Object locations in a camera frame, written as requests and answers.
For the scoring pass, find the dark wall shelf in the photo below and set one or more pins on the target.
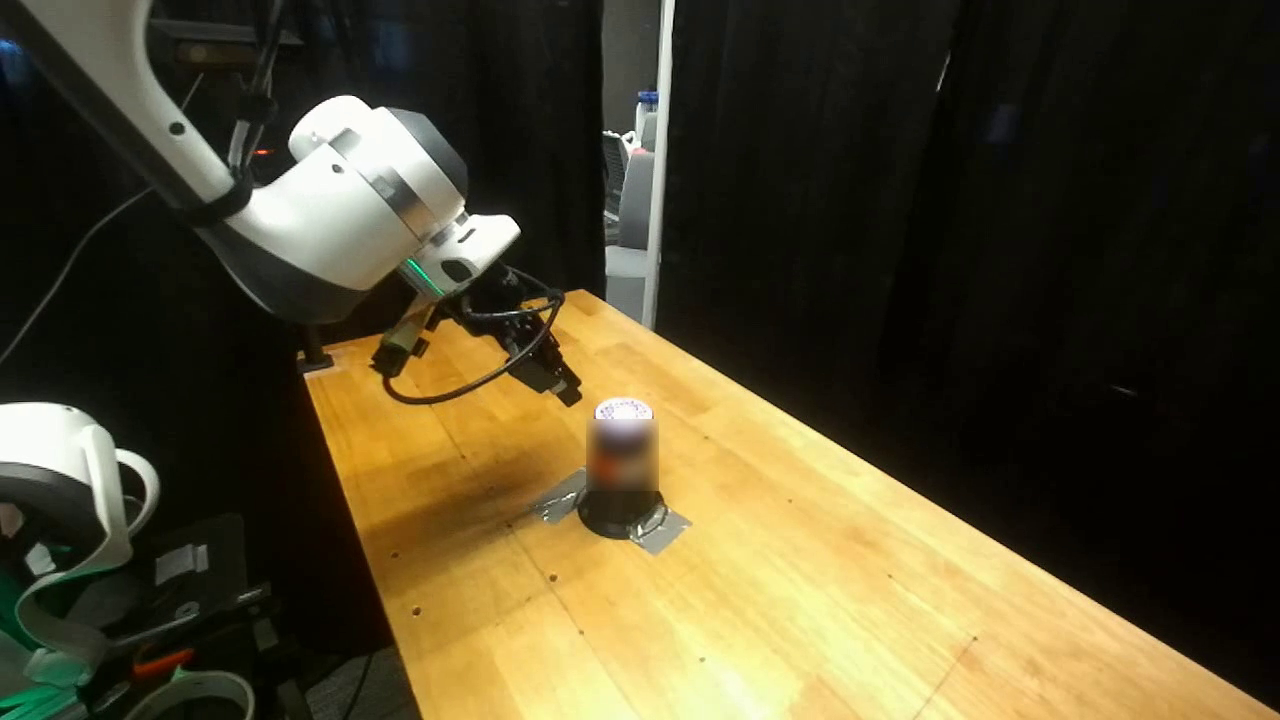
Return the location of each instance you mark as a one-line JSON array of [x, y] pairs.
[[212, 43]]

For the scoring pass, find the black curtain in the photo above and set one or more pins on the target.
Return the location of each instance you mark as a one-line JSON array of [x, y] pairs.
[[1001, 267]]

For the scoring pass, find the black equipment cart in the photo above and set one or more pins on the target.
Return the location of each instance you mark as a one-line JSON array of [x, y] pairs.
[[240, 574]]

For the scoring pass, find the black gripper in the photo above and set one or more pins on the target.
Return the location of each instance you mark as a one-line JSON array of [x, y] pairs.
[[500, 320]]

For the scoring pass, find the white equipment stack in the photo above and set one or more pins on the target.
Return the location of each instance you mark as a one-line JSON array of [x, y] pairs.
[[631, 226]]

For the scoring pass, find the black jar with orange label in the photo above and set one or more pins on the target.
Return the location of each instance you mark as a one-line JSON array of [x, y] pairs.
[[624, 503]]

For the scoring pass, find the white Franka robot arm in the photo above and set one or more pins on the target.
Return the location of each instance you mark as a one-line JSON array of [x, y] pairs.
[[335, 200]]

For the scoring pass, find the tan wrist camera box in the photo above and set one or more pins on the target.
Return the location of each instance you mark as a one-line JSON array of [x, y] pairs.
[[405, 340]]

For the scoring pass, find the white upright post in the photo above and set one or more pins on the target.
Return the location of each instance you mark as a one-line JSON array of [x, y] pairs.
[[665, 242]]

